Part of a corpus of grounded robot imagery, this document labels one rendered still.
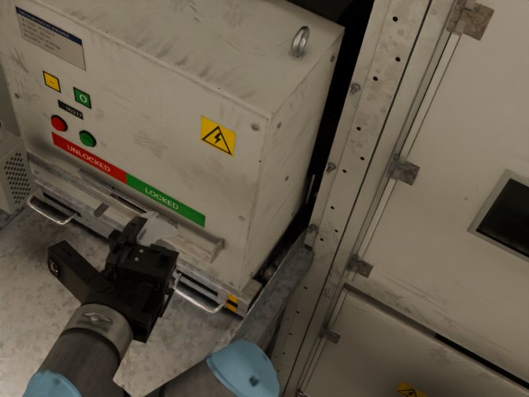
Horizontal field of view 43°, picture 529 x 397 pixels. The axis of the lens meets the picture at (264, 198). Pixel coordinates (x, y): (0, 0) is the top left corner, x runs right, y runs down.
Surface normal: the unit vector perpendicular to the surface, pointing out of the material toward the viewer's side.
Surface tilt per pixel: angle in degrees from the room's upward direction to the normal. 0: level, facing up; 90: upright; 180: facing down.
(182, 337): 0
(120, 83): 90
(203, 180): 90
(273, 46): 0
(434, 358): 90
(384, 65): 90
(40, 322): 0
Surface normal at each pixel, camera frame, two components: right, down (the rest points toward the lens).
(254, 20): 0.11, -0.59
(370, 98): -0.50, 0.66
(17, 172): 0.86, 0.46
